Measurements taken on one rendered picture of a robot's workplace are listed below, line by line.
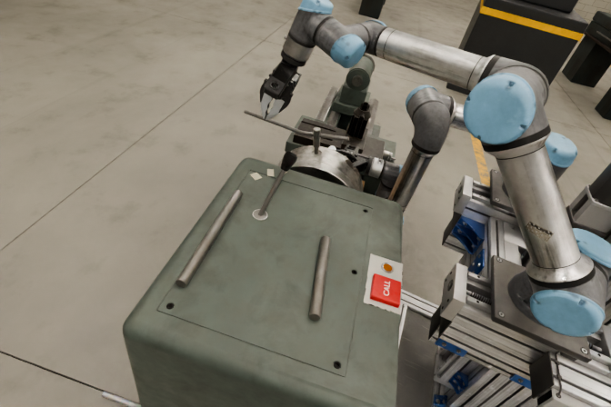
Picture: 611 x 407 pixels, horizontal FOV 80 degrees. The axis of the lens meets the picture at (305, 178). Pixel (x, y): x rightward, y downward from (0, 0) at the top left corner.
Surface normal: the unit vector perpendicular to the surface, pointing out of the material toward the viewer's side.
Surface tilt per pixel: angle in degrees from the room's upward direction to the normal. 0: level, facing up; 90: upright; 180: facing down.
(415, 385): 0
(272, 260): 0
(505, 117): 84
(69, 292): 0
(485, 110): 84
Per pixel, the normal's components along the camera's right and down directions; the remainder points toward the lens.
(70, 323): 0.18, -0.77
